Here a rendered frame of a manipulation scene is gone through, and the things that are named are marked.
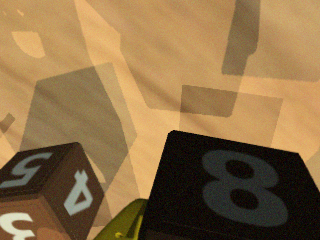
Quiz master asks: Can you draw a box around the brown number cube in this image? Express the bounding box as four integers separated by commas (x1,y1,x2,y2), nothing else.
0,142,104,240
138,130,320,240

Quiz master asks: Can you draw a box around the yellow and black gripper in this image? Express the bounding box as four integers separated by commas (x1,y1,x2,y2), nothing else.
93,198,148,240

